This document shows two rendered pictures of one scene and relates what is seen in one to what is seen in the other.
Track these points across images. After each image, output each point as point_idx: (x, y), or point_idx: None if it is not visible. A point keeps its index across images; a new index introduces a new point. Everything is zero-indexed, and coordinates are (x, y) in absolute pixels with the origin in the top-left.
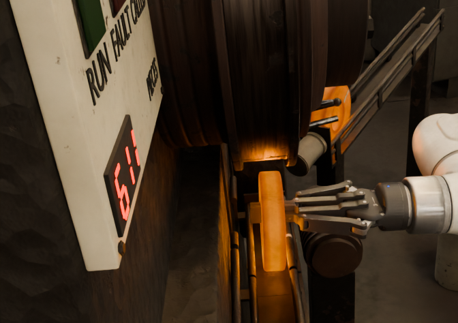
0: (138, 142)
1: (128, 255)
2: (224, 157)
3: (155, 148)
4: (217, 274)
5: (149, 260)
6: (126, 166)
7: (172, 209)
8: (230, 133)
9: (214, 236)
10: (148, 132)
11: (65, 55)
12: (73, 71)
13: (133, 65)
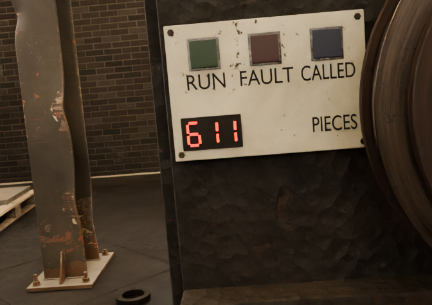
0: (256, 136)
1: (245, 197)
2: None
3: (379, 191)
4: (344, 296)
5: (291, 233)
6: (212, 130)
7: (404, 260)
8: (383, 192)
9: (393, 291)
10: (289, 144)
11: (167, 64)
12: (171, 71)
13: (280, 99)
